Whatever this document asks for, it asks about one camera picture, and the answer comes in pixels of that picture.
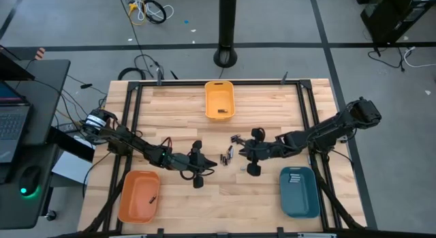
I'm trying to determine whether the black computer mouse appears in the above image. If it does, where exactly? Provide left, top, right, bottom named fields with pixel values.
left=18, top=165, right=42, bottom=198

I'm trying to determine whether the black monitor lid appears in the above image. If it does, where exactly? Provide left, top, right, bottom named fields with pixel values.
left=0, top=45, right=36, bottom=82

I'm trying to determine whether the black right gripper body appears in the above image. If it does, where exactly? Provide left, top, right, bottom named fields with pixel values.
left=255, top=140, right=285, bottom=160

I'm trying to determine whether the black coiled floor cable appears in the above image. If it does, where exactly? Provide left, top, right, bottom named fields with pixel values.
left=117, top=66, right=147, bottom=81
left=142, top=0, right=168, bottom=25

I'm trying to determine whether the black computer tower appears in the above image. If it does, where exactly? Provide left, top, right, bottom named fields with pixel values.
left=354, top=0, right=436, bottom=48

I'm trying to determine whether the grey power strip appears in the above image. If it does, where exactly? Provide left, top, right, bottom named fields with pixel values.
left=56, top=123, right=82, bottom=134

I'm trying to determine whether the dark grey laptop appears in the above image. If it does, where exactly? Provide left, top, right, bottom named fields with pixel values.
left=0, top=81, right=33, bottom=164

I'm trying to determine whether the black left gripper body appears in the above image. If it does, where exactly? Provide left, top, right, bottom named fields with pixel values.
left=173, top=152, right=197, bottom=173

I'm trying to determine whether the thin black floor cable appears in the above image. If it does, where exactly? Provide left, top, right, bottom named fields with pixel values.
left=133, top=53, right=165, bottom=80
left=367, top=46, right=406, bottom=72

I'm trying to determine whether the black side desk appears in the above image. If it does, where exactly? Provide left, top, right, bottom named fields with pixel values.
left=0, top=59, right=72, bottom=230

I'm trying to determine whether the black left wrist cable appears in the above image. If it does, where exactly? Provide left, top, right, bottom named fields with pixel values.
left=179, top=168, right=216, bottom=181

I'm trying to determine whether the orange plastic bin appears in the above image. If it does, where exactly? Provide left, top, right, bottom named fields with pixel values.
left=117, top=169, right=161, bottom=224

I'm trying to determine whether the black pole base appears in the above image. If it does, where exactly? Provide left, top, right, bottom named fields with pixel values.
left=213, top=0, right=238, bottom=69

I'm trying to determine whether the teal plastic bin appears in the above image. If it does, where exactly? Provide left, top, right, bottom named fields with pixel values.
left=279, top=166, right=322, bottom=219

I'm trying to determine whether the white floor cable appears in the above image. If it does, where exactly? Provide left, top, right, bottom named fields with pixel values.
left=135, top=0, right=175, bottom=23
left=403, top=46, right=436, bottom=69

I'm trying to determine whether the yellow floor cable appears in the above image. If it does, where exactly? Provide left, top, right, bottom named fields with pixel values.
left=127, top=2, right=147, bottom=27

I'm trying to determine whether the yellow plastic bin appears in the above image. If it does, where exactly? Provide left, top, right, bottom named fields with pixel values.
left=204, top=80, right=236, bottom=122

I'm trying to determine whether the black aluminium table frame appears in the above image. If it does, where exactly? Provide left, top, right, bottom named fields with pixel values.
left=81, top=79, right=368, bottom=238

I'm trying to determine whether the white flat board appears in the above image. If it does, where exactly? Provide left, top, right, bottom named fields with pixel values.
left=50, top=151, right=93, bottom=185

